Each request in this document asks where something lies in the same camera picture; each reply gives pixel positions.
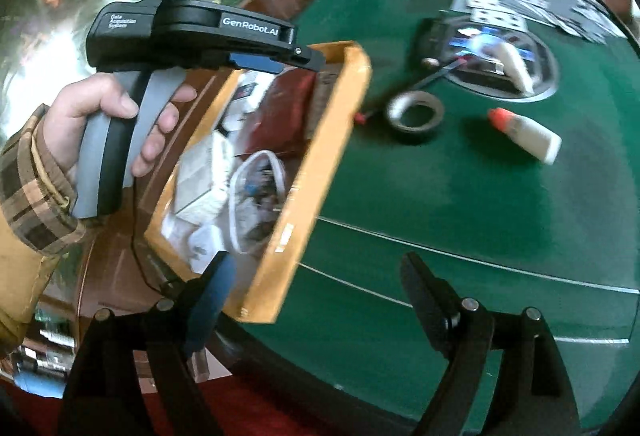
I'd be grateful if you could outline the white cone-shaped bottle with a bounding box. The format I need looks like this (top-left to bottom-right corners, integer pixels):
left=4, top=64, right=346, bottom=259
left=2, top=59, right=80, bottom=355
left=492, top=42, right=536, bottom=97

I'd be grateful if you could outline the clear fairy-print plastic box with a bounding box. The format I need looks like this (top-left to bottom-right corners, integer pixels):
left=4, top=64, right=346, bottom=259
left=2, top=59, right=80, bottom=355
left=227, top=150, right=291, bottom=257

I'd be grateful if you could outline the dark red cloth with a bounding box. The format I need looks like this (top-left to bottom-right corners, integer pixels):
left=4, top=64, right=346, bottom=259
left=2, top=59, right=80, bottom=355
left=235, top=73, right=318, bottom=157

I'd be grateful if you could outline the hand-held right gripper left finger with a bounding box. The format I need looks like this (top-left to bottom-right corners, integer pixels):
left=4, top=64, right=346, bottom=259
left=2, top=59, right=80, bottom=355
left=60, top=251, right=238, bottom=436

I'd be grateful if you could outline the person's left hand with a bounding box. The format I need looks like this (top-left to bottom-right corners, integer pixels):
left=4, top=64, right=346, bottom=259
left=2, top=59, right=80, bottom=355
left=42, top=72, right=198, bottom=179

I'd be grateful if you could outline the person's left forearm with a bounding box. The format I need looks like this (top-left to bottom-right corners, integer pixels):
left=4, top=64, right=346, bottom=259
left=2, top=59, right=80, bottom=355
left=0, top=103, right=101, bottom=357

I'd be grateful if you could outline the yellow cardboard box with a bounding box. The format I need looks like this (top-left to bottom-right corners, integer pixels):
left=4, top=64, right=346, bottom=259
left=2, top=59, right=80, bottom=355
left=142, top=40, right=373, bottom=323

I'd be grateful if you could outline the white cardboard box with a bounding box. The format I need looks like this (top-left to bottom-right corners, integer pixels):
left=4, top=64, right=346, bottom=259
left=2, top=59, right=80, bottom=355
left=172, top=133, right=236, bottom=224

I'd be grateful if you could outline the white glue bottle orange cap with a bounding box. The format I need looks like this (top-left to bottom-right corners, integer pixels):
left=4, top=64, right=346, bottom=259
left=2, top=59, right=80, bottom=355
left=487, top=108, right=562, bottom=165

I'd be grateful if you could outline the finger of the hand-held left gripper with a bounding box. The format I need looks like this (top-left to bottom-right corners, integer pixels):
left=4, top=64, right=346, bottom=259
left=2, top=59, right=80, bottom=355
left=280, top=43, right=327, bottom=73
left=229, top=54, right=288, bottom=74

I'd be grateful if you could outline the round black table centre panel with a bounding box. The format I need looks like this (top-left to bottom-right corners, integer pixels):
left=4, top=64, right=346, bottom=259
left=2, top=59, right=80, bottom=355
left=415, top=13, right=558, bottom=104

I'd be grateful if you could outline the black marker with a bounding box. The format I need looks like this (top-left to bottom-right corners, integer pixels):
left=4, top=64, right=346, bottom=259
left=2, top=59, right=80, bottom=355
left=416, top=18, right=446, bottom=66

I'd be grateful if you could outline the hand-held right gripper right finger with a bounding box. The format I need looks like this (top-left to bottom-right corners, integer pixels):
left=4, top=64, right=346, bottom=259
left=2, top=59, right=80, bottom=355
left=400, top=252, right=583, bottom=436

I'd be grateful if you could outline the pile of playing cards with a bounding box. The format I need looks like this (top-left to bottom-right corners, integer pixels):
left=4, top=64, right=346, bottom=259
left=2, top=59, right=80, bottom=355
left=447, top=0, right=628, bottom=44

